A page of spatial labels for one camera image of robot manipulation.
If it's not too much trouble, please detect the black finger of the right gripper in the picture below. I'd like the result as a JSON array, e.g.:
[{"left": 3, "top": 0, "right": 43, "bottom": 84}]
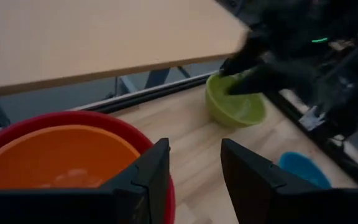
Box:
[
  {"left": 218, "top": 52, "right": 265, "bottom": 78},
  {"left": 226, "top": 67, "right": 281, "bottom": 96}
]

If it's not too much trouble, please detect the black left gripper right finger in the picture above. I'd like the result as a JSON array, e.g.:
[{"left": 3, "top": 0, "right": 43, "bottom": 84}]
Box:
[{"left": 221, "top": 138, "right": 358, "bottom": 224}]

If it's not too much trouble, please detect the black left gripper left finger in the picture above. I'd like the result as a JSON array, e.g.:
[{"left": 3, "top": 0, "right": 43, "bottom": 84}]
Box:
[{"left": 0, "top": 138, "right": 171, "bottom": 224}]

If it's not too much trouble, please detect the green bowl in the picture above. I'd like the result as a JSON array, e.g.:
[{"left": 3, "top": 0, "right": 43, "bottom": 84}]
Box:
[{"left": 205, "top": 73, "right": 267, "bottom": 128}]

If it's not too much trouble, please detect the light wooden shelf board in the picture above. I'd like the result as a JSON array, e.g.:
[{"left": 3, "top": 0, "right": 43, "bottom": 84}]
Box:
[{"left": 0, "top": 0, "right": 249, "bottom": 100}]

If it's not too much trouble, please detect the white paper tag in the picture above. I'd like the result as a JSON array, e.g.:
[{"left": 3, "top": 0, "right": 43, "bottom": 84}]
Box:
[{"left": 298, "top": 105, "right": 326, "bottom": 131}]

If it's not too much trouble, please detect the small blue bowl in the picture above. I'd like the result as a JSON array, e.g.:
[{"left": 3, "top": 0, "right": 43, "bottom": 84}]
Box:
[{"left": 278, "top": 151, "right": 333, "bottom": 190}]

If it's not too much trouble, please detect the large red bowl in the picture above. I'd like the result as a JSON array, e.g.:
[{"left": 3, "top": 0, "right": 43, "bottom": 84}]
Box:
[{"left": 0, "top": 111, "right": 176, "bottom": 224}]

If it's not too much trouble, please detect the orange bowl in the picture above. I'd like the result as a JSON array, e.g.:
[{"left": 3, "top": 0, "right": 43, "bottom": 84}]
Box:
[{"left": 0, "top": 124, "right": 141, "bottom": 191}]

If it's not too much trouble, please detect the black aluminium table rail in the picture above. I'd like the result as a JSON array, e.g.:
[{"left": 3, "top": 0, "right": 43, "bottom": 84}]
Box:
[
  {"left": 265, "top": 88, "right": 358, "bottom": 189},
  {"left": 0, "top": 72, "right": 220, "bottom": 141}
]

